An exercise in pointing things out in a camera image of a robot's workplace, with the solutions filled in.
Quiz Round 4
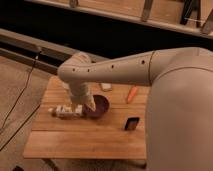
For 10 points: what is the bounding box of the black floor cable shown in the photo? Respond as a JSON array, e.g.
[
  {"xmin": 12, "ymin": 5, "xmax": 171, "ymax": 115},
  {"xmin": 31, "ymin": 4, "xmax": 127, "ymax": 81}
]
[{"xmin": 0, "ymin": 49, "xmax": 42, "ymax": 152}]

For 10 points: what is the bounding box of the orange carrot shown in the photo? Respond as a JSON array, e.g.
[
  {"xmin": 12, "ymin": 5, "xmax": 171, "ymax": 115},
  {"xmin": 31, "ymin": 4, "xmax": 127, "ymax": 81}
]
[{"xmin": 126, "ymin": 86, "xmax": 138, "ymax": 104}]

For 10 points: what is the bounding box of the small white sponge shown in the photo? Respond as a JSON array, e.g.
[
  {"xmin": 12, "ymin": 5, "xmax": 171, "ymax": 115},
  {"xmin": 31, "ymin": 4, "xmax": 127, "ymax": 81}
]
[{"xmin": 101, "ymin": 83, "xmax": 112, "ymax": 92}]

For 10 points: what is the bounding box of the wooden folding table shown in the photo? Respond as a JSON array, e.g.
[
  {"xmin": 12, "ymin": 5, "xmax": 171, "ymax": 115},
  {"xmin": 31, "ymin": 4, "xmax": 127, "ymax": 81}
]
[{"xmin": 23, "ymin": 76, "xmax": 149, "ymax": 159}]

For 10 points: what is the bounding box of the purple bowl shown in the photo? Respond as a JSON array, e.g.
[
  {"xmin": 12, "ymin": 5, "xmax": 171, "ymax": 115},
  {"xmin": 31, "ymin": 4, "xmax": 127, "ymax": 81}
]
[{"xmin": 83, "ymin": 95, "xmax": 110, "ymax": 118}]

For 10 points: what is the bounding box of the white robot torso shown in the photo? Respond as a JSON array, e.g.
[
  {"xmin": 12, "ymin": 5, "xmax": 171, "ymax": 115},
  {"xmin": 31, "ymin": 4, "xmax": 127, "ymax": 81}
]
[{"xmin": 145, "ymin": 48, "xmax": 213, "ymax": 171}]

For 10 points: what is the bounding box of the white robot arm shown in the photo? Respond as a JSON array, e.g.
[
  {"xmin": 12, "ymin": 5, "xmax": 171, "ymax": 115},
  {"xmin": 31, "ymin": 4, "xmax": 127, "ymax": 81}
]
[{"xmin": 57, "ymin": 52, "xmax": 153, "ymax": 110}]

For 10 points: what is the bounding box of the black eraser block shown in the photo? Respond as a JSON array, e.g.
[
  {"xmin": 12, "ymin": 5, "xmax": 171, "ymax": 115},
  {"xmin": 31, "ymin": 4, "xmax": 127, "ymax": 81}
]
[{"xmin": 125, "ymin": 117, "xmax": 140, "ymax": 131}]

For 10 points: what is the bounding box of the white plastic bottle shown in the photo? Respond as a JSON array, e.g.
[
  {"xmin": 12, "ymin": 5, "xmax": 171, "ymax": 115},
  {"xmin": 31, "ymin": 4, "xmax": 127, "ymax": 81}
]
[{"xmin": 48, "ymin": 105, "xmax": 83, "ymax": 118}]

